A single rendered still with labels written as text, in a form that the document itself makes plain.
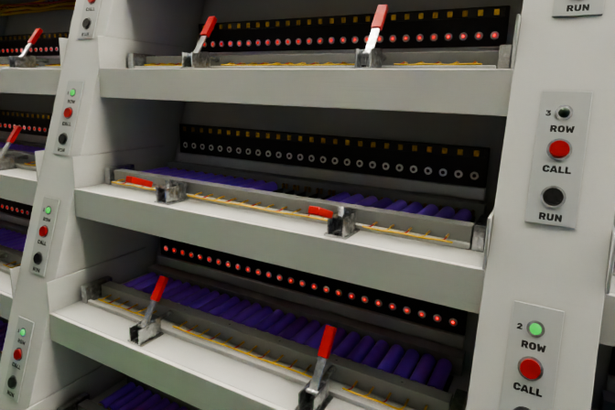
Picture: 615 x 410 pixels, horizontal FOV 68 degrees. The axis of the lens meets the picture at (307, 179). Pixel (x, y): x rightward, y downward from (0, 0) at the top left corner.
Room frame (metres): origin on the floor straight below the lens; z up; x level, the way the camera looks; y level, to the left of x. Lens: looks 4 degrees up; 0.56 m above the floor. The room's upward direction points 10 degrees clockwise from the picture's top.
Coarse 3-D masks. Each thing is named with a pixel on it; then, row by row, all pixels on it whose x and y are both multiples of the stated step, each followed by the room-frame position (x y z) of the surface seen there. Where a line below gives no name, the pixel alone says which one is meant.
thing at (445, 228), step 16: (144, 176) 0.71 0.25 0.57; (160, 176) 0.70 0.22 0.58; (192, 192) 0.67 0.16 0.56; (208, 192) 0.65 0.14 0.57; (224, 192) 0.64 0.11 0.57; (240, 192) 0.62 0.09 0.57; (256, 192) 0.61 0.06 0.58; (272, 192) 0.61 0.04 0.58; (256, 208) 0.59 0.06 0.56; (272, 208) 0.60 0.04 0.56; (288, 208) 0.59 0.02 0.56; (304, 208) 0.58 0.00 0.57; (336, 208) 0.55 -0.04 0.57; (352, 208) 0.54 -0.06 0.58; (368, 208) 0.54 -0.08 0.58; (368, 224) 0.54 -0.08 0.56; (384, 224) 0.53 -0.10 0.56; (400, 224) 0.52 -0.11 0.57; (416, 224) 0.51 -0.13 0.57; (432, 224) 0.50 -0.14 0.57; (448, 224) 0.49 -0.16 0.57; (464, 224) 0.49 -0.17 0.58; (464, 240) 0.49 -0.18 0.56
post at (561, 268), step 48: (528, 0) 0.42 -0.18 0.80; (528, 48) 0.42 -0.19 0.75; (576, 48) 0.40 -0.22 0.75; (528, 96) 0.42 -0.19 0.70; (528, 144) 0.42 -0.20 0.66; (528, 240) 0.41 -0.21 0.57; (576, 240) 0.39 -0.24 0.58; (528, 288) 0.41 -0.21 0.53; (576, 288) 0.39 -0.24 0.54; (480, 336) 0.42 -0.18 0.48; (576, 336) 0.39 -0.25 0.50; (480, 384) 0.42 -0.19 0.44; (576, 384) 0.39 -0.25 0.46
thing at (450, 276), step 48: (96, 192) 0.69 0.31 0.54; (144, 192) 0.70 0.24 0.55; (432, 192) 0.63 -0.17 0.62; (480, 192) 0.60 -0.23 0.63; (192, 240) 0.61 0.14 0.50; (240, 240) 0.57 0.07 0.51; (288, 240) 0.53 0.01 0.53; (336, 240) 0.50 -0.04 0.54; (384, 240) 0.50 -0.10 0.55; (480, 240) 0.47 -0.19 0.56; (384, 288) 0.48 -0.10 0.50; (432, 288) 0.46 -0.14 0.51; (480, 288) 0.43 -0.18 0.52
